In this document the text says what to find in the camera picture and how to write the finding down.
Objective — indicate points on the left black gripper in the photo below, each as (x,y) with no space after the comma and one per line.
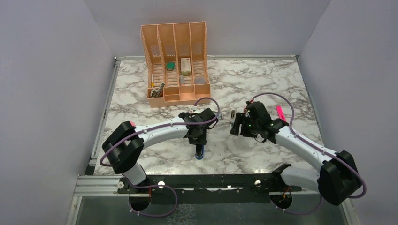
(201,140)

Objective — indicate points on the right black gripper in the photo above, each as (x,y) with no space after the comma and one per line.
(241,118)

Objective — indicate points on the blue stapler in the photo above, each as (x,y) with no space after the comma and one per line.
(199,152)

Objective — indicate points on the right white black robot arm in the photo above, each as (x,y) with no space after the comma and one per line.
(334,174)

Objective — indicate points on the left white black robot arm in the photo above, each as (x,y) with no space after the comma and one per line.
(124,146)

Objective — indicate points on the pink highlighter marker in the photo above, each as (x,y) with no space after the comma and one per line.
(280,113)

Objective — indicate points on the clear round lid in organizer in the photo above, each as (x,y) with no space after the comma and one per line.
(200,80)

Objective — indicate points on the black white item in organizer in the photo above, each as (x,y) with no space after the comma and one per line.
(156,92)

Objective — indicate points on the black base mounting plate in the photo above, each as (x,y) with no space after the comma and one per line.
(170,196)

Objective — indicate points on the white green box in organizer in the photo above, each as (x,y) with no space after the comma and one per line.
(185,64)

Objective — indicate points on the green object in organizer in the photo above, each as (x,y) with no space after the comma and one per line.
(170,66)

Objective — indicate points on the orange plastic desk organizer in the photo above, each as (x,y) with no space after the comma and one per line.
(171,42)

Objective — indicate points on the aluminium frame rail front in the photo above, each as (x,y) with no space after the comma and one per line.
(89,185)

